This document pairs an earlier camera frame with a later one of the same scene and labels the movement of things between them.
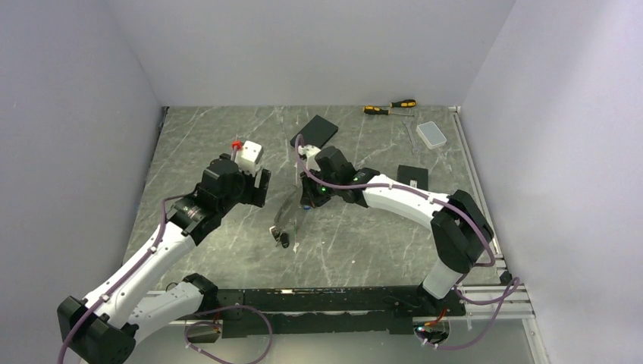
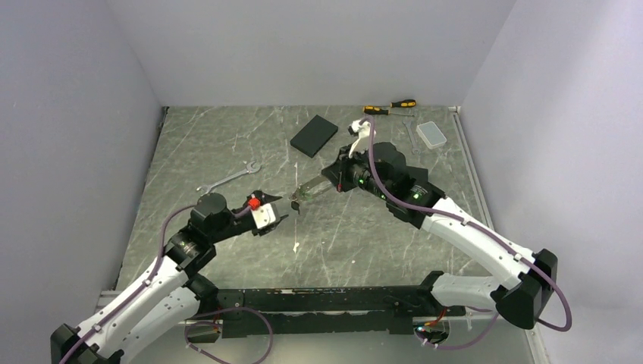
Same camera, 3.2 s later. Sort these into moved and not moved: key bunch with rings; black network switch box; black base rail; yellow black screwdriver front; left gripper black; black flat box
Moved: key bunch with rings; left gripper black
Not moved: black base rail; yellow black screwdriver front; black flat box; black network switch box
